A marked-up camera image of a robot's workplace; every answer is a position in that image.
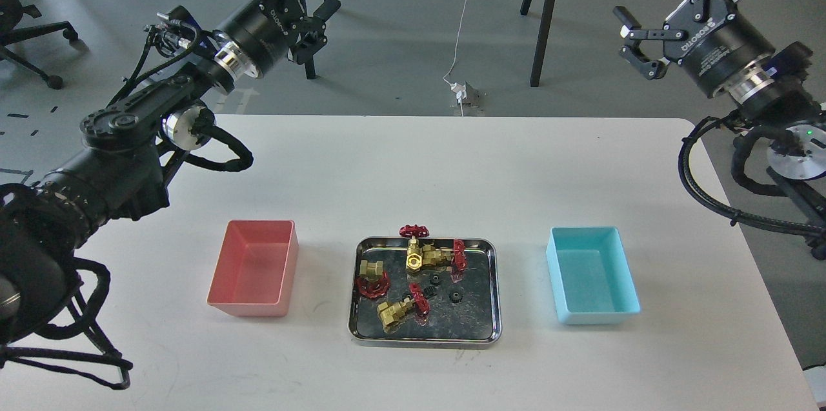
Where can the black office chair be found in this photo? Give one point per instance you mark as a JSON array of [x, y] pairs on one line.
[[12, 12]]

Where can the brass valve side red handle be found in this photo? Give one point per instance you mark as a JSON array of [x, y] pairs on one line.
[[435, 257]]

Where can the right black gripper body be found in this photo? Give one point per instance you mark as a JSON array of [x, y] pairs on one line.
[[713, 51]]

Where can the pink plastic box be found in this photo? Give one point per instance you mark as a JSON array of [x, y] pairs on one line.
[[255, 269]]

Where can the metal tray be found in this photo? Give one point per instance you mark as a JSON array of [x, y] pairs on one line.
[[473, 323]]

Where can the white power adapter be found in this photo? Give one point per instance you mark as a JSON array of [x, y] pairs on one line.
[[458, 89]]

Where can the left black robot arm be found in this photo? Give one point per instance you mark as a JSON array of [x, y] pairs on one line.
[[132, 149]]

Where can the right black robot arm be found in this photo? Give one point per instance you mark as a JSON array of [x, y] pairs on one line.
[[779, 129]]

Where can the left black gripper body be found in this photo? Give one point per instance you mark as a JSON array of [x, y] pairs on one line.
[[256, 37]]

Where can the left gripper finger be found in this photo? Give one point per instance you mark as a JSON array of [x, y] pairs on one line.
[[312, 30]]

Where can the blue plastic box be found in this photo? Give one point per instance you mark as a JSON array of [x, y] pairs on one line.
[[590, 276]]

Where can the brass valve upright red handle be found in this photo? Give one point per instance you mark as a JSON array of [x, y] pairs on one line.
[[414, 261]]

